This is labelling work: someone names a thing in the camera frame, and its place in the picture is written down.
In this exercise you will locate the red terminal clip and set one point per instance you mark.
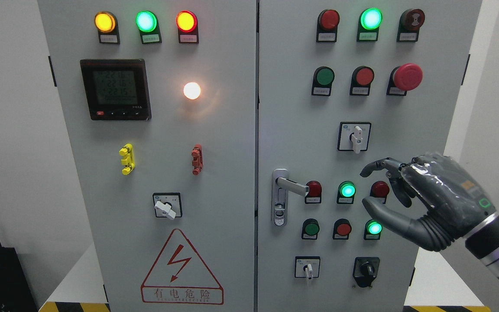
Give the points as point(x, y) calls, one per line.
point(197, 159)

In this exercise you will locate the black rotary knob switch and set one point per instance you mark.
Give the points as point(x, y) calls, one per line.
point(365, 270)

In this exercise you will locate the grey cabinet door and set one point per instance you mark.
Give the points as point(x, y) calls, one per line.
point(218, 204)
point(299, 132)

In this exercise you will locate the bright green indicator top right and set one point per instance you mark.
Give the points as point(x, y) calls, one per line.
point(368, 26)

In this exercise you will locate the yellow indicator light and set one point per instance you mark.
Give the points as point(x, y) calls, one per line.
point(107, 27)

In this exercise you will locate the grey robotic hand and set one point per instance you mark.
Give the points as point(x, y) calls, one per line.
point(454, 200)

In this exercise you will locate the dark red indicator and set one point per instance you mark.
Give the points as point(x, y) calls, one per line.
point(314, 192)
point(380, 189)
point(327, 26)

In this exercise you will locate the dark red indicator middle right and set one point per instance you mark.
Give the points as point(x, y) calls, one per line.
point(380, 189)

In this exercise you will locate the green lit indicator middle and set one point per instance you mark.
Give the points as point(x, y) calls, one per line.
point(346, 193)

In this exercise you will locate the white glowing indicator light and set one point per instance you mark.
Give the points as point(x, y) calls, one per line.
point(192, 90)

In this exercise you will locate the red emergency stop mushroom button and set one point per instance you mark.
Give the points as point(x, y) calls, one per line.
point(404, 78)

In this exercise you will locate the dark red indicator top right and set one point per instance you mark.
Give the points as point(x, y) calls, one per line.
point(327, 26)

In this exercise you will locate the green indicator light top left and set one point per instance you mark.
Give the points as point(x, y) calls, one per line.
point(148, 26)

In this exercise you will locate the black digital power meter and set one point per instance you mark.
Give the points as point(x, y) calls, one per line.
point(116, 89)

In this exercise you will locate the dark buzzer unit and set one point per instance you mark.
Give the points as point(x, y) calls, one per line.
point(409, 25)

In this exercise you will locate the white lever selector switch left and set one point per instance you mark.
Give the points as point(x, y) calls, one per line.
point(167, 205)

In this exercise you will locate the white lever selector switch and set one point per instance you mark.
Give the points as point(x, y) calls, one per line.
point(354, 136)
point(167, 205)

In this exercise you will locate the yellow terminal clip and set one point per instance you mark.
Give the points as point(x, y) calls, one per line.
point(128, 160)

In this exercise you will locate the red push button lower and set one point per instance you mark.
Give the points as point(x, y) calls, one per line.
point(342, 229)

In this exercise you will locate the black box with antenna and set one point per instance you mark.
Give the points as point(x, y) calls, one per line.
point(15, 294)

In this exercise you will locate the red push button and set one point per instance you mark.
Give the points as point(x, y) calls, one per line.
point(362, 78)
point(342, 229)

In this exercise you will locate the green lit button lower right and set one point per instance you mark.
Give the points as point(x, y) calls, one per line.
point(372, 230)

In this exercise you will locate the left grey cabinet door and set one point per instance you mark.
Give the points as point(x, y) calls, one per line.
point(218, 204)

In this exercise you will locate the right grey cabinet door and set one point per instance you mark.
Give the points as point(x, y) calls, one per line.
point(299, 132)

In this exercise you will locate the white lever selector switch upper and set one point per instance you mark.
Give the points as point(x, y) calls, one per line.
point(354, 136)

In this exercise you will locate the red push button upper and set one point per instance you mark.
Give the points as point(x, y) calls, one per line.
point(362, 78)

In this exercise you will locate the red electric hazard warning sign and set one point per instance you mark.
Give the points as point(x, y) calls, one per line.
point(180, 275)

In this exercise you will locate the red-orange indicator light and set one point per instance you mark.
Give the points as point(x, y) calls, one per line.
point(187, 23)

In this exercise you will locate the silver door handle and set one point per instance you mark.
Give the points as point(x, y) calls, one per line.
point(281, 186)

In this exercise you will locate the dark red indicator middle left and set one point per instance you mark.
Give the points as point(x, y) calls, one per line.
point(314, 192)

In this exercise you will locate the green push button lower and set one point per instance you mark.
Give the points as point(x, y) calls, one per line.
point(310, 229)

